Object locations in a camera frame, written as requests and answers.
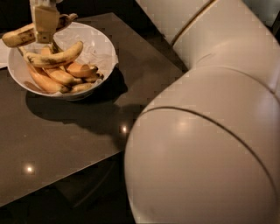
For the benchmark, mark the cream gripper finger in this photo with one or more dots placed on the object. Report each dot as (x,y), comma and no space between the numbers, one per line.
(45,26)

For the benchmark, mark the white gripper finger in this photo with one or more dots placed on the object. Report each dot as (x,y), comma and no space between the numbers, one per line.
(40,7)

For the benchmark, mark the long yellow banana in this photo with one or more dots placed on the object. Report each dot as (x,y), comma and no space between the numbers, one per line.
(25,35)

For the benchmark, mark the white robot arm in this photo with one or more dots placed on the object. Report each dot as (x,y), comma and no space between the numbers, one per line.
(206,149)

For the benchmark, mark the top spotted yellow banana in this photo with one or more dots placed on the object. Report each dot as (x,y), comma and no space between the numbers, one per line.
(52,60)

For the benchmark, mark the orange banana upright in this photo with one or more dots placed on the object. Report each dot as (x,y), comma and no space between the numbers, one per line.
(80,70)

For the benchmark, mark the white paper bowl liner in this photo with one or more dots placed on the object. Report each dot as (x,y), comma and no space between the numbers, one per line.
(97,48)

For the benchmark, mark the white bowl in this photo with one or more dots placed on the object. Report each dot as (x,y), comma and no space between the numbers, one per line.
(19,72)

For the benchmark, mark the orange banana left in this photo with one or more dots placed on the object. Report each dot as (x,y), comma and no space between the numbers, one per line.
(44,81)

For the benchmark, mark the small banana right side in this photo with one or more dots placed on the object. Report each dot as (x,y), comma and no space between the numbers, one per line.
(88,83)

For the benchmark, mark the white cloth on table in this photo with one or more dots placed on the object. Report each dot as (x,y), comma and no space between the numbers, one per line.
(4,53)

